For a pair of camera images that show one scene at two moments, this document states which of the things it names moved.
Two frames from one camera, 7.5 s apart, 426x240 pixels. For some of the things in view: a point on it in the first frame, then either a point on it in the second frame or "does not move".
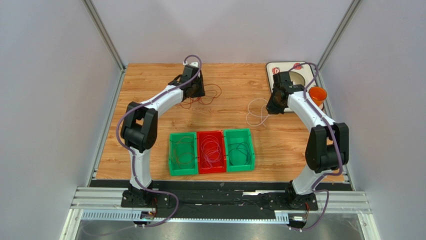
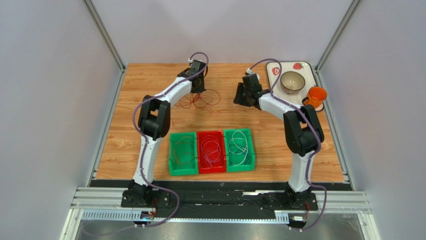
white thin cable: [262, 122] → [238, 148]
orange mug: [318, 95] does not move
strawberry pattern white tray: [308, 71] does not move
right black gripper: [275, 104] → [241, 94]
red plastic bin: [211, 152] does not move
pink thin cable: [211, 152] does not move
